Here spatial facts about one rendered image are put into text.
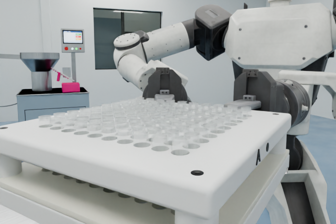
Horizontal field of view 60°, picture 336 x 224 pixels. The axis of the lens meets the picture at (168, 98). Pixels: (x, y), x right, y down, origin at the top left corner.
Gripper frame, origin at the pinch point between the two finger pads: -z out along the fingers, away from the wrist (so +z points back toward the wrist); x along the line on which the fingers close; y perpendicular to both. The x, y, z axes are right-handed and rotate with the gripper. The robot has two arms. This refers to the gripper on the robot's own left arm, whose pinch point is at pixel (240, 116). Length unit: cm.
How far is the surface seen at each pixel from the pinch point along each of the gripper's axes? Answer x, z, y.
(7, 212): 18.0, -17.9, 32.3
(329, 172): 96, 269, 35
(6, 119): 93, 164, 509
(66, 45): -23, 132, 260
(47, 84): 16, 108, 257
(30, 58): -9, 92, 257
